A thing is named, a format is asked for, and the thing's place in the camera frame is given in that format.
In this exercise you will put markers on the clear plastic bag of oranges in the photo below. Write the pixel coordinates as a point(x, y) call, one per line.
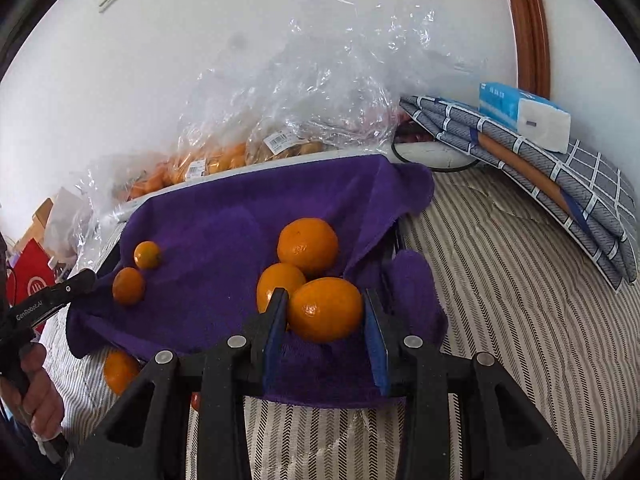
point(225, 157)

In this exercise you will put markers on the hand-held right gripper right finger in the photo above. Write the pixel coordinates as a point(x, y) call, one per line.
point(376, 340)

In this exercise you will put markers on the red paper bag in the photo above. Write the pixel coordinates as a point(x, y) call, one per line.
point(30, 270)

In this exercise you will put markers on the folded checked cloth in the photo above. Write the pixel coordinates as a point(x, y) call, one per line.
point(575, 180)

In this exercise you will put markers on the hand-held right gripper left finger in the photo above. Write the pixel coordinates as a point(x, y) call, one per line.
point(276, 330)

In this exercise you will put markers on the small red tomato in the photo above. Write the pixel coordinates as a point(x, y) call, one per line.
point(195, 400)

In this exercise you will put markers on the brown wooden door frame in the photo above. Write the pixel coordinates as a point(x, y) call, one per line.
point(530, 25)

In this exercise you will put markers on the person's left hand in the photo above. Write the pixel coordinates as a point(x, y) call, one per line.
point(45, 395)

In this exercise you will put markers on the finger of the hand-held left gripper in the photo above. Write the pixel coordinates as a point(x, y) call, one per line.
point(75, 282)

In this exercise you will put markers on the purple towel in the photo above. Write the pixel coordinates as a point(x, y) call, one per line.
point(225, 210)

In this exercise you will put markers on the small orange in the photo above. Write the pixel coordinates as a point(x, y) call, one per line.
point(128, 286)
point(146, 254)

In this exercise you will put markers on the striped bed sheet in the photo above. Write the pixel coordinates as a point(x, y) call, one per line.
point(500, 335)

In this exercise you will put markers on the crumpled clear plastic bag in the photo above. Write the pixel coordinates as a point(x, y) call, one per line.
point(100, 195)

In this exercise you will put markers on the blue white tissue pack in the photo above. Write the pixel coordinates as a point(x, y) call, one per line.
point(520, 112)

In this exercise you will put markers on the grey white plastic bag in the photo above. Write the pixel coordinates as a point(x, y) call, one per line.
point(60, 220)

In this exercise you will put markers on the clear plastic bag of kiwis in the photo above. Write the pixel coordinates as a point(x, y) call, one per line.
point(350, 85)

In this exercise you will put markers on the large orange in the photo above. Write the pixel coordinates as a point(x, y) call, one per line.
point(277, 282)
point(307, 247)
point(325, 310)
point(119, 371)

